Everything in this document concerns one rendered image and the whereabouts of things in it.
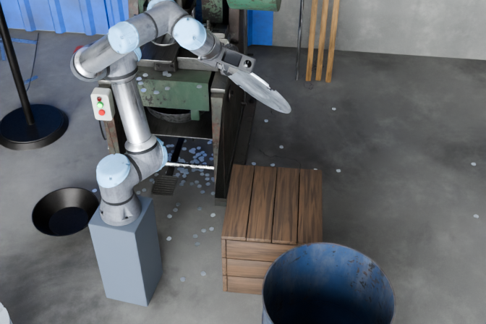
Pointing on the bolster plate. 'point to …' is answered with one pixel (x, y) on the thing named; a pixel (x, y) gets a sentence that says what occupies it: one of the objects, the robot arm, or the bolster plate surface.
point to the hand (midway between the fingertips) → (239, 66)
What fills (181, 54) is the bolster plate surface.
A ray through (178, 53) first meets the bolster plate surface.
